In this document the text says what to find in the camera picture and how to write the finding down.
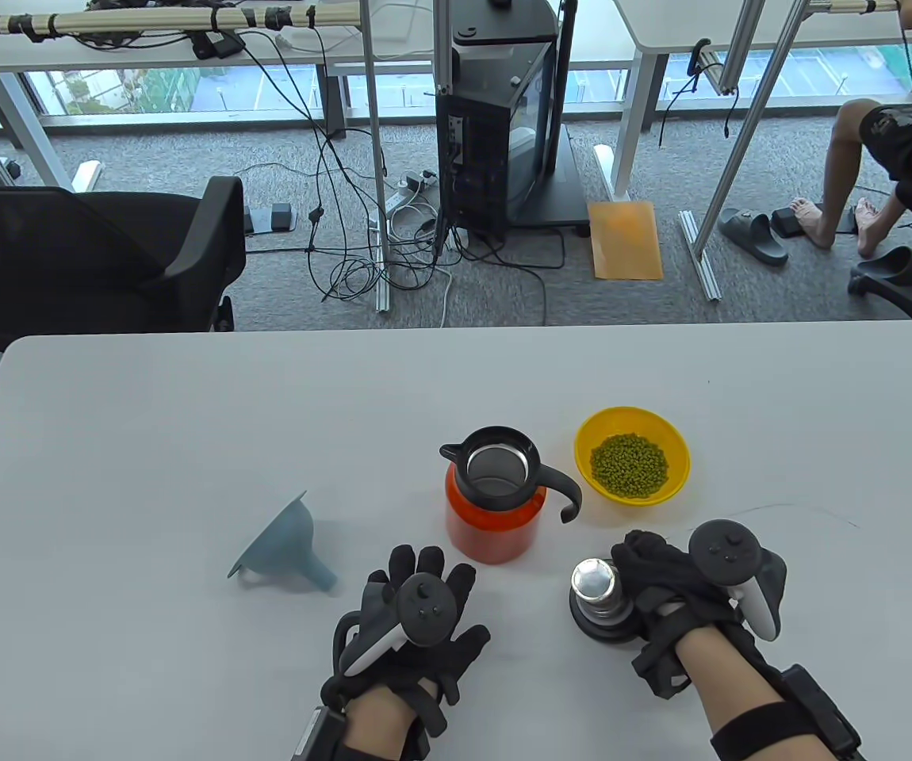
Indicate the white power strip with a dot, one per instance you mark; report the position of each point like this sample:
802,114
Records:
402,194

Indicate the person's right hand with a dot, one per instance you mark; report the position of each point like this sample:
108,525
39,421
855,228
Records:
654,571

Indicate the black mesh office chair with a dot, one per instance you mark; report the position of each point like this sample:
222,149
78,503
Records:
67,254

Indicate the black and white hand controller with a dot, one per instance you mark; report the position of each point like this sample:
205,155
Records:
729,551
424,606

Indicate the person's left hand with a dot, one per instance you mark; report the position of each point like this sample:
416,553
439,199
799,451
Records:
416,559

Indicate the black foot pedal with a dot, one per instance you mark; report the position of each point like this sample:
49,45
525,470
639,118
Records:
785,220

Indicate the black computer tower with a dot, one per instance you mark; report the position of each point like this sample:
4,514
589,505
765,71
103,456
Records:
472,158

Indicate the yellow plastic bowl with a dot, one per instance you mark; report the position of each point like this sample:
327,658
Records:
599,424

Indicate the black rolling stand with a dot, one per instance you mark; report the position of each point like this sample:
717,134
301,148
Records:
559,198

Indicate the black slipper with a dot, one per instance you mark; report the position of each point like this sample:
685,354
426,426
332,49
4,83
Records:
896,268
753,236

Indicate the grey-blue plastic funnel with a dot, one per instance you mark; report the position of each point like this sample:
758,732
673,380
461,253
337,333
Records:
281,547

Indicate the grey foot pedal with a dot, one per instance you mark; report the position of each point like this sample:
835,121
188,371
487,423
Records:
270,217

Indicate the black kettle lid steel filter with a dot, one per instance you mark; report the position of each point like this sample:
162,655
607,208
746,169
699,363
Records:
595,583

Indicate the black wrist sensor box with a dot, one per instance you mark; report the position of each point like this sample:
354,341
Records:
317,737

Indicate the orange paper envelope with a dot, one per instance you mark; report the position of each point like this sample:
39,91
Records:
625,242

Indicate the pile of green mung beans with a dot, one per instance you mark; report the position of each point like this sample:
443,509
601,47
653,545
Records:
629,466

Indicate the black power adapter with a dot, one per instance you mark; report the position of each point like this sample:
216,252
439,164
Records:
214,45

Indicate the red hot water kettle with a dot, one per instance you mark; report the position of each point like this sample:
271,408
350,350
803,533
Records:
488,531

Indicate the person's left forearm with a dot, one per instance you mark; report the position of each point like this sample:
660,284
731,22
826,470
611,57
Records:
381,721

